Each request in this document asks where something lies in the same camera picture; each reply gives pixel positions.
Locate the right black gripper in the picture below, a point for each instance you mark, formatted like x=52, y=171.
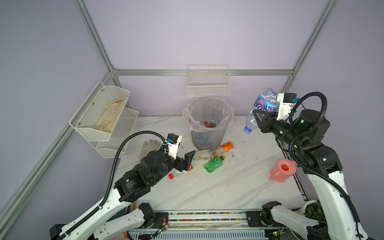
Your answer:
x=265, y=120

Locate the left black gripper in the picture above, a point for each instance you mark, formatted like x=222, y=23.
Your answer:
x=186, y=161

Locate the large crushed blue label bottle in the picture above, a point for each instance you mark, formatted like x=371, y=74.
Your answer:
x=267, y=102

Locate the round red cap bottle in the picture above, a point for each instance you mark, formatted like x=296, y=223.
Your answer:
x=212, y=123

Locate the red label clear bottle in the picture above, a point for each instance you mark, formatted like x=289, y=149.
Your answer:
x=175, y=173

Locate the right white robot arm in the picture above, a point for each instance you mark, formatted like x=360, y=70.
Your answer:
x=300, y=124

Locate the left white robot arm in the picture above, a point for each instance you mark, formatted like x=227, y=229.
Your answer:
x=100, y=222

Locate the grey mesh waste bin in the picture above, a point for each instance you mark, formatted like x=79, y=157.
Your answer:
x=210, y=140

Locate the clear plastic bin liner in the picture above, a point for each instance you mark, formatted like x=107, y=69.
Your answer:
x=205, y=109

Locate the clear green cap bottle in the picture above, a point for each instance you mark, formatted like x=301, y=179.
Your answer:
x=203, y=155

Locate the green Sprite bottle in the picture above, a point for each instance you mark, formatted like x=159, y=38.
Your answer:
x=214, y=163

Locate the orange label juice bottle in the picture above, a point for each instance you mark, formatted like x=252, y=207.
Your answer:
x=221, y=150

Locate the white cotton work glove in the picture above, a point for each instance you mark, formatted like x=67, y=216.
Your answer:
x=149, y=146

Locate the pink spray bottle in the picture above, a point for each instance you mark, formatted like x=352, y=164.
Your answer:
x=283, y=170

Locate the white mesh lower shelf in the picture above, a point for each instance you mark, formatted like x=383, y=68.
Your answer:
x=124, y=128

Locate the white mesh shelf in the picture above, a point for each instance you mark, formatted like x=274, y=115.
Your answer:
x=124, y=128
x=87, y=121

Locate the beige glove in shelf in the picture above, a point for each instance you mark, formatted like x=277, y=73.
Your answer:
x=110, y=115

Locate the white mesh upper shelf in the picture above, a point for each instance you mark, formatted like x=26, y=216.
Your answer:
x=87, y=121

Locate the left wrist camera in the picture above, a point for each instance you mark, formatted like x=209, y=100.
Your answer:
x=173, y=142

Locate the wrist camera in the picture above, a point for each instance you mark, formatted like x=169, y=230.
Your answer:
x=286, y=102
x=173, y=142

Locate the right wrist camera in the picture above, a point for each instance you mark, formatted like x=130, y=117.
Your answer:
x=286, y=102

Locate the white wire wall basket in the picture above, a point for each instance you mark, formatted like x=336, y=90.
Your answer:
x=208, y=81

